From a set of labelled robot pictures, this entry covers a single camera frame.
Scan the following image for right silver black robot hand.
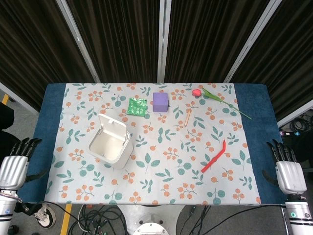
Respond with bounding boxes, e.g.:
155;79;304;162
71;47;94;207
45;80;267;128
262;139;308;195

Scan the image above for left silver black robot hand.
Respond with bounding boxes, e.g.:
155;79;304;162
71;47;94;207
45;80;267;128
0;138;48;191

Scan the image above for white lidded bin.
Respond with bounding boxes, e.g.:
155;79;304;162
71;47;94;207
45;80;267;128
88;113;134;170

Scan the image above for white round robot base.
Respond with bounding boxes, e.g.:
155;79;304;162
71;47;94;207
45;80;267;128
118;204;188;235

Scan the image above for black power strip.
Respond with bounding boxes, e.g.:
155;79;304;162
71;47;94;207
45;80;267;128
279;130;301;137

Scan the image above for white black sneaker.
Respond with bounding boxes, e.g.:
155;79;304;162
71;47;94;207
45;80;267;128
32;204;57;229

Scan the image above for blue table mat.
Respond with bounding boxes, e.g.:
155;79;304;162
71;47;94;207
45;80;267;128
18;83;287;205

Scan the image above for red bent plastic strip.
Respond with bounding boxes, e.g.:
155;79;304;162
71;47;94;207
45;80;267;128
201;139;227;174

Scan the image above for red artificial tulip flower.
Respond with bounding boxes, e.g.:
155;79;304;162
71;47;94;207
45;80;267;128
192;88;252;120

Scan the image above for floral patterned tablecloth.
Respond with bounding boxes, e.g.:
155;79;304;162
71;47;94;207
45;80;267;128
44;83;262;205

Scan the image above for green foil snack packet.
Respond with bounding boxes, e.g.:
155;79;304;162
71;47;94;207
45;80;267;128
126;97;147;117

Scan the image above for purple cube block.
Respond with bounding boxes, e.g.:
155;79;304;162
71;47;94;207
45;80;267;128
152;92;170;113

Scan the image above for black floor cable bundle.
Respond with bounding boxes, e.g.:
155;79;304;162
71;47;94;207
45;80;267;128
46;203;287;235

